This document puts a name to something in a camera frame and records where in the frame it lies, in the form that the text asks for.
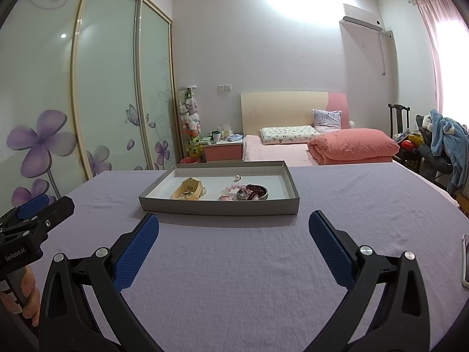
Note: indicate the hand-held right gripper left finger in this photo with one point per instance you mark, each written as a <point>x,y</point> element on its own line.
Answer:
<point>135,256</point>

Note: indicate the red and yellow toys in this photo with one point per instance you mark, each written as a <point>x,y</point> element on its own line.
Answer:
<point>408,142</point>

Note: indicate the yellow box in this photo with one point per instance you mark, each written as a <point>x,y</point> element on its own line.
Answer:
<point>462,203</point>

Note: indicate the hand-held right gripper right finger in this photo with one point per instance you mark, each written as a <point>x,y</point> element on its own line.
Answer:
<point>329,253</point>

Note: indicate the tissue box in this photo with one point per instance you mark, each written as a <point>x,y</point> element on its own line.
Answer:
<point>227,133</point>

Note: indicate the wall switch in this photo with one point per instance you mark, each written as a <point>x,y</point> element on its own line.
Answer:
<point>224,87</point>

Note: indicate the green box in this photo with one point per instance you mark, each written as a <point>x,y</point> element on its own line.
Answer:
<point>206,140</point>

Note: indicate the lilac tablecloth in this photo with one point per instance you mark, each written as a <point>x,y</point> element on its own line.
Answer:
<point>238,264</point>

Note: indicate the dark wooden chair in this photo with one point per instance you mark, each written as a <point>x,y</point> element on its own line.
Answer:
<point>398,110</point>

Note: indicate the folded pink duvet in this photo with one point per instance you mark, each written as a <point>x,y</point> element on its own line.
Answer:
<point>351,146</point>

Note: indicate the clear tube of plush toys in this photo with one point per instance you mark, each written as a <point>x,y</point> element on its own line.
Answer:
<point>189,113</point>

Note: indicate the white air conditioner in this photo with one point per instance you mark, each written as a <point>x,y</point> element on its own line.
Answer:
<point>361,18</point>

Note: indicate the blue plush garment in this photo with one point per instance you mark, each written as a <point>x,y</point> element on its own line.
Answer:
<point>447,139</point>

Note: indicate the pink nightstand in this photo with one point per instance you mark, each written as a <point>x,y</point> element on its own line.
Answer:
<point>223,152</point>

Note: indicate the smartphone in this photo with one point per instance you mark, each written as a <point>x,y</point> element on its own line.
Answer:
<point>466,264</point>

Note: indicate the white printed pillow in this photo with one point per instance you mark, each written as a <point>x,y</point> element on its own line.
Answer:
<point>287,135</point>

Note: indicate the grey cardboard tray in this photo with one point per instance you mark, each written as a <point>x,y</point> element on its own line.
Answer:
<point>220,207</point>

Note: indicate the yellow green plush toy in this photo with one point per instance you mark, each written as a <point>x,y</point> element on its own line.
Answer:
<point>194,146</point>

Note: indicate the round silver case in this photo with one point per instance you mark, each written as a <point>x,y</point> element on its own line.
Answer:
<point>240,197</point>

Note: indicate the light blue cloth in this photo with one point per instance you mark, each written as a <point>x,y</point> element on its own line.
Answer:
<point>233,138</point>

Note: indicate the frosted floral wardrobe door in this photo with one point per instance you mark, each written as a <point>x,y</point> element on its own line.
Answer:
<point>157,80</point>
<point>36,80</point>
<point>106,62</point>

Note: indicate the beige and pink headboard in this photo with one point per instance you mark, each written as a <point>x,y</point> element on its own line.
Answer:
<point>278,108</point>

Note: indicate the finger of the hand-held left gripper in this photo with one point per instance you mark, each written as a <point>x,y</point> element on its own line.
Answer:
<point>34,203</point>
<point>55,211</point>

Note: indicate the red trash bin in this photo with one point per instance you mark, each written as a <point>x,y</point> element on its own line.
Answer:
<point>189,160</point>

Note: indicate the pink curtain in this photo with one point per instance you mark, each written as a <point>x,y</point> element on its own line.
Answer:
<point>436,44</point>

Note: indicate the person's left hand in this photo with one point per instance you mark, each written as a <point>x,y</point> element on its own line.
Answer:
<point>29,297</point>

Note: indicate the grey chair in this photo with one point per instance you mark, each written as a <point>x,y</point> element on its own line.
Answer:
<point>430,157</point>

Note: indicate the lilac pillow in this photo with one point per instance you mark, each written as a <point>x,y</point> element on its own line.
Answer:
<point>327,119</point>

